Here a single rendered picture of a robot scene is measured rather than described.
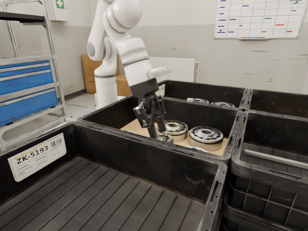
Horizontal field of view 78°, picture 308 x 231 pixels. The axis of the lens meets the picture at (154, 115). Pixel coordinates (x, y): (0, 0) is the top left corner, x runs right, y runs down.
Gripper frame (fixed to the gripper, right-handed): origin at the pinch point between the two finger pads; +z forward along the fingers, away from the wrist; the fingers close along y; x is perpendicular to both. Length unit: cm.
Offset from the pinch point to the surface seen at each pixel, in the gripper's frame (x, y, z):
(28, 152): -18.6, 23.6, -7.4
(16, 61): -174, -82, -71
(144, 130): -10.8, -10.1, 2.2
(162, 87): -13.0, -42.1, -8.4
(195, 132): 7.3, -9.6, 5.5
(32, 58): -173, -99, -73
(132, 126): -15.7, -11.1, 0.3
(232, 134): 19.1, 1.8, 3.3
